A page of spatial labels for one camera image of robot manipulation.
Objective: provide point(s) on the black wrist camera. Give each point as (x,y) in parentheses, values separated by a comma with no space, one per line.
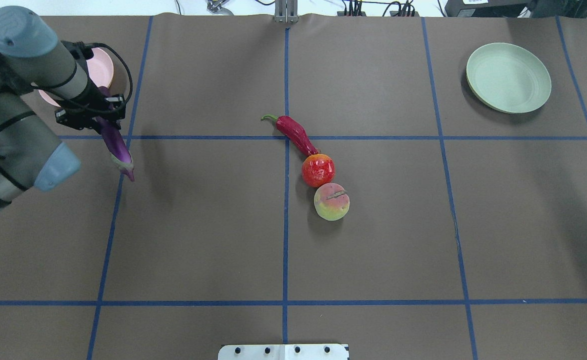
(64,116)

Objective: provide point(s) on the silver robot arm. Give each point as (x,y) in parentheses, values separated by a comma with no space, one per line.
(32,55)

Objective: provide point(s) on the green plate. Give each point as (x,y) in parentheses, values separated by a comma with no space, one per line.
(508,78)

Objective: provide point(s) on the purple eggplant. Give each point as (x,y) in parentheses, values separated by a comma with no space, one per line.
(109,127)

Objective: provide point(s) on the aluminium frame post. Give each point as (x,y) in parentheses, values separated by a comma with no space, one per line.
(286,11)

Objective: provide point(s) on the pink plate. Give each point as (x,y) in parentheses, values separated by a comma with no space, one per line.
(100,68)

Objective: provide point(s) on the red tomato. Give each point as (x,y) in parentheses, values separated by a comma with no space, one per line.
(318,169)

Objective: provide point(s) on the red chili pepper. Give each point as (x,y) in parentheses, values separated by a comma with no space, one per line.
(294,132)

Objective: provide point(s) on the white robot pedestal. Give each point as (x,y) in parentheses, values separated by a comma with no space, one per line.
(302,351)

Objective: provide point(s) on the pink green peach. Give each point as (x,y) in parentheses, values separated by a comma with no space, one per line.
(331,201)

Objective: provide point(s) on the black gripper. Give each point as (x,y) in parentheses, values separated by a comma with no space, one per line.
(92,96)

